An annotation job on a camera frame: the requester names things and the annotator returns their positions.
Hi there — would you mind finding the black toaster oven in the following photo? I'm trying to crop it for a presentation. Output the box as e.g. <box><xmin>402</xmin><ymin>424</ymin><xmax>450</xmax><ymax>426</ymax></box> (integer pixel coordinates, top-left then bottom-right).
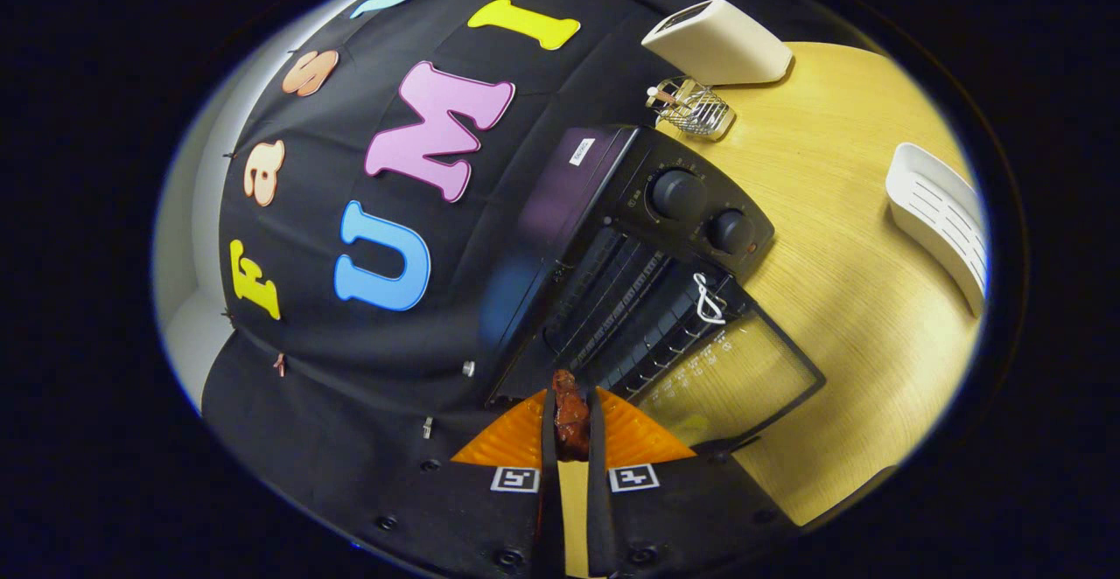
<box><xmin>479</xmin><ymin>124</ymin><xmax>828</xmax><ymax>453</ymax></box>

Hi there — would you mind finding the white ribbed plate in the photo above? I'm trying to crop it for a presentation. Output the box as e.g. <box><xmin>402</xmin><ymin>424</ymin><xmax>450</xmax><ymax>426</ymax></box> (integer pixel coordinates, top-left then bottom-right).
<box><xmin>885</xmin><ymin>143</ymin><xmax>990</xmax><ymax>317</ymax></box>

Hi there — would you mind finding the black backdrop cloth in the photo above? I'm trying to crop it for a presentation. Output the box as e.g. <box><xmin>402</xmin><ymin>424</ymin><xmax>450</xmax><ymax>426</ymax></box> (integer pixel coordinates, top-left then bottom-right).
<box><xmin>201</xmin><ymin>0</ymin><xmax>885</xmax><ymax>554</ymax></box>

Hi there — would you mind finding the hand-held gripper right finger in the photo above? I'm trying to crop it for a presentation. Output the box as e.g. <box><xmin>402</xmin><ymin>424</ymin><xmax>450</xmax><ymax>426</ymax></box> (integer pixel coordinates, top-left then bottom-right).
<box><xmin>584</xmin><ymin>385</ymin><xmax>793</xmax><ymax>579</ymax></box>

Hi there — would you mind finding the brown meat slice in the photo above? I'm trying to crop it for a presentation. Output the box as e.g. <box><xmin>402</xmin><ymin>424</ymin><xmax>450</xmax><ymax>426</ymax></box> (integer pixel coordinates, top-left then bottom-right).
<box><xmin>551</xmin><ymin>369</ymin><xmax>592</xmax><ymax>463</ymax></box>

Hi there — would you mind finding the metal wire basket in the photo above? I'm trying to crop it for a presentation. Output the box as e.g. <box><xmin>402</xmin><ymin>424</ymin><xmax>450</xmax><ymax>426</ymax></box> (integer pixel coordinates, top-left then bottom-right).
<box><xmin>646</xmin><ymin>76</ymin><xmax>736</xmax><ymax>143</ymax></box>

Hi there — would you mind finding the white toaster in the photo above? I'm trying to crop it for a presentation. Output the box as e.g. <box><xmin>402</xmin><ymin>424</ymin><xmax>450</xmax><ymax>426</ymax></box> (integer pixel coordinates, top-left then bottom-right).
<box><xmin>640</xmin><ymin>0</ymin><xmax>795</xmax><ymax>87</ymax></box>

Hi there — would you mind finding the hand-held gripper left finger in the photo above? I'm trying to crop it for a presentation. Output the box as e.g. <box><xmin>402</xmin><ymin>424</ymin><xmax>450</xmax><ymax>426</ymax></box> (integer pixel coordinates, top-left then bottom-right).
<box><xmin>350</xmin><ymin>387</ymin><xmax>568</xmax><ymax>579</ymax></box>

